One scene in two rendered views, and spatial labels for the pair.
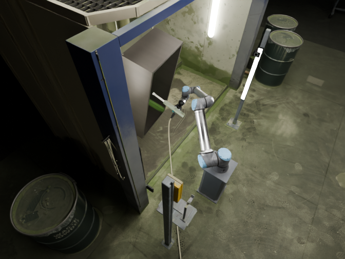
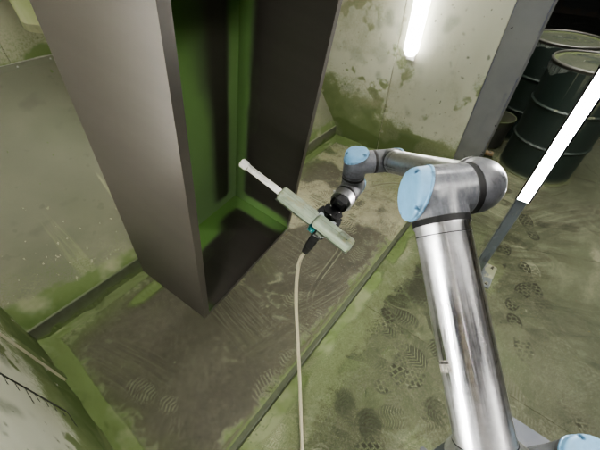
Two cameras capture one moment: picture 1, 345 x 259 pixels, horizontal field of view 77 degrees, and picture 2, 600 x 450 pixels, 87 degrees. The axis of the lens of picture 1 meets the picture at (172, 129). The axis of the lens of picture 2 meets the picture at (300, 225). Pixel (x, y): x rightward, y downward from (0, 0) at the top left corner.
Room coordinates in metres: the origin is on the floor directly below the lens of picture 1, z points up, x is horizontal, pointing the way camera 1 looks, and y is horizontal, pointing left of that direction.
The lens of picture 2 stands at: (1.13, -0.02, 1.61)
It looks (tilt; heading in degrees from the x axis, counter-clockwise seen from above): 45 degrees down; 4
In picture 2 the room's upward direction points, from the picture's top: straight up
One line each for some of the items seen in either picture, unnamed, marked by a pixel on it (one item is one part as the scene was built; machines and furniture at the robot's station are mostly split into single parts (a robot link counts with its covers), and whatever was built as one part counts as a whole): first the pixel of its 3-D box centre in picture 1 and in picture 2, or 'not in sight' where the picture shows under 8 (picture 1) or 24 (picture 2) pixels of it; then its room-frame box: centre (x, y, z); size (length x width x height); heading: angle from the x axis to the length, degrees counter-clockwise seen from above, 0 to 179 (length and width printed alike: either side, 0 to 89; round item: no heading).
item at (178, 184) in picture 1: (172, 188); not in sight; (0.62, -0.01, 1.42); 0.12 x 0.06 x 0.26; 56
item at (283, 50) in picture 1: (276, 59); (562, 120); (3.68, -1.95, 0.44); 0.59 x 0.58 x 0.89; 161
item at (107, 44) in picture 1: (126, 159); not in sight; (1.00, 0.40, 1.14); 0.18 x 0.18 x 2.29; 56
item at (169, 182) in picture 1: (168, 221); not in sight; (0.57, 0.02, 0.82); 0.06 x 0.06 x 1.64; 56
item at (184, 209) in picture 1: (178, 201); not in sight; (0.71, -0.07, 0.95); 0.26 x 0.15 x 0.32; 56
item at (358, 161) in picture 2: (186, 91); (357, 163); (2.19, -0.17, 0.92); 0.12 x 0.09 x 0.12; 103
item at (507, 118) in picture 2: (253, 60); (493, 129); (4.08, -1.68, 0.14); 0.31 x 0.29 x 0.28; 146
